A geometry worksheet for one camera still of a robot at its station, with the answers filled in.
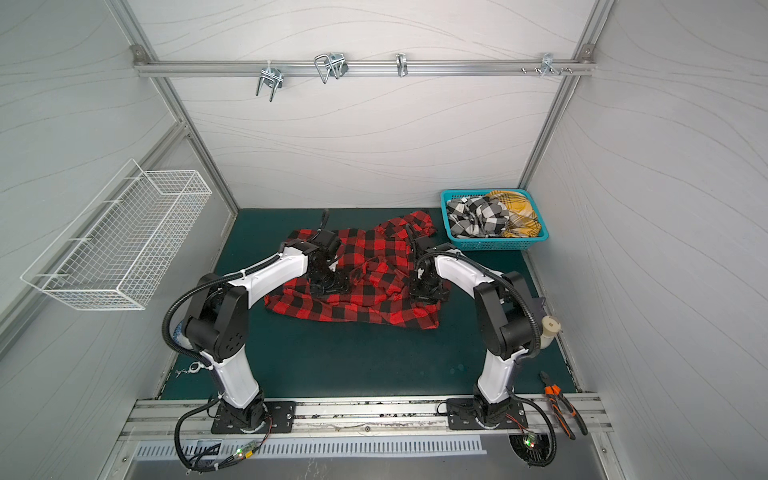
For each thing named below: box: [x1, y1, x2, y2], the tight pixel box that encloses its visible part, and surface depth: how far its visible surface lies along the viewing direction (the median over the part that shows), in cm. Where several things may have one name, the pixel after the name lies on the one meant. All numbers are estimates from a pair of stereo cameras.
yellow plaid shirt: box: [486, 190, 541, 238], surface depth 106 cm
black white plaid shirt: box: [446, 196, 509, 238], surface depth 107 cm
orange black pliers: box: [539, 372, 588, 440], surface depth 76 cm
